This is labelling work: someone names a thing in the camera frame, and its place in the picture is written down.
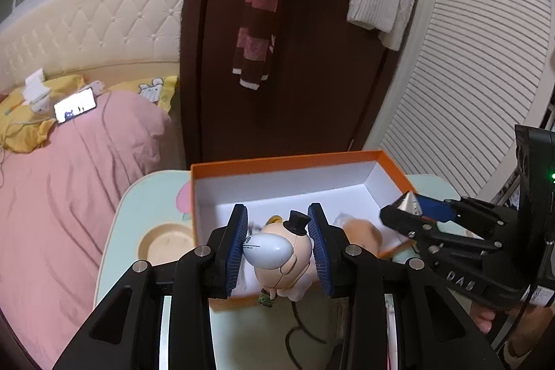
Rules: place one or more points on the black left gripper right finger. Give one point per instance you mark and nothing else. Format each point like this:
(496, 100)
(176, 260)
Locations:
(399, 316)

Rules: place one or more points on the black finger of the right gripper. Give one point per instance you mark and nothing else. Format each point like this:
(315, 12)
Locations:
(405, 217)

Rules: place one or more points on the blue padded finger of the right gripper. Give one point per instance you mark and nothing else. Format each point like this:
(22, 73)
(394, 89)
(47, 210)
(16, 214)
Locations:
(481, 218)

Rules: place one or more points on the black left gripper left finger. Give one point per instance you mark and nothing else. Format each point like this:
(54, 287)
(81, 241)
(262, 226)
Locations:
(124, 330)

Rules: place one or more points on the brown plush toy keychain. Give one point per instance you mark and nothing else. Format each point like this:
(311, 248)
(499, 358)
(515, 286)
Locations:
(361, 232)

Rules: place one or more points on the cartoon doll figurine keychain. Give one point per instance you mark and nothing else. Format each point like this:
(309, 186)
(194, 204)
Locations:
(281, 255)

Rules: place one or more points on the person's right hand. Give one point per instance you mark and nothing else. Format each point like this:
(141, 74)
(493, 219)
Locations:
(520, 336)

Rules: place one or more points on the orange white cardboard box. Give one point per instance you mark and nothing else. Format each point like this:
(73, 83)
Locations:
(346, 185)

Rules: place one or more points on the pink bed quilt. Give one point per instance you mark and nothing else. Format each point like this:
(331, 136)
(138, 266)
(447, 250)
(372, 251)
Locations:
(57, 207)

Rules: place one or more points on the dark brown wooden door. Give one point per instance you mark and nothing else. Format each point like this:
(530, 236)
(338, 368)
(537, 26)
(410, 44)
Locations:
(323, 94)

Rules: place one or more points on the red pink striped scarf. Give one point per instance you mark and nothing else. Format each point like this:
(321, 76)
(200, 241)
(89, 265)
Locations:
(255, 42)

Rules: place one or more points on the yellow cartoon pillow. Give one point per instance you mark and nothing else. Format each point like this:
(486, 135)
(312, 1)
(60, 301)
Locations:
(29, 113)

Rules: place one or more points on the smartphone with lit screen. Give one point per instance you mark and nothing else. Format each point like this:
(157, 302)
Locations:
(75, 105)

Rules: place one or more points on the white charger plug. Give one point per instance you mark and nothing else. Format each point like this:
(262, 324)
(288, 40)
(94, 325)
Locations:
(36, 94)

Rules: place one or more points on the cream tufted headboard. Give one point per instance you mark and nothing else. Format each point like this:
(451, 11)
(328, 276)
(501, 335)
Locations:
(68, 35)

